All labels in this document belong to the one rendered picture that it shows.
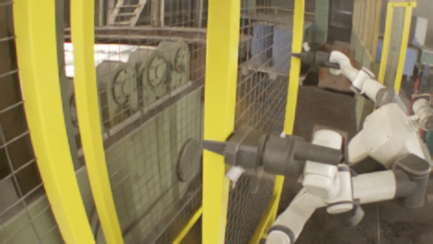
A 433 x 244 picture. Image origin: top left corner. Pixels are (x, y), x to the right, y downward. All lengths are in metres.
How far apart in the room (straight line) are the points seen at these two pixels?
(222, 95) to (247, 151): 0.12
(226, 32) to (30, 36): 0.36
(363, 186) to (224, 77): 0.52
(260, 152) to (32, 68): 0.46
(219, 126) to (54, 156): 0.35
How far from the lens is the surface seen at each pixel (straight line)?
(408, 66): 8.87
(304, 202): 1.26
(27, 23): 0.44
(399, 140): 1.02
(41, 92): 0.46
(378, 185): 0.91
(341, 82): 5.81
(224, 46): 0.59
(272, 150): 0.62
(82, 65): 0.82
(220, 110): 0.63
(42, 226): 1.44
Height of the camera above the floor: 1.66
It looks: 24 degrees down
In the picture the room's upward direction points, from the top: 2 degrees clockwise
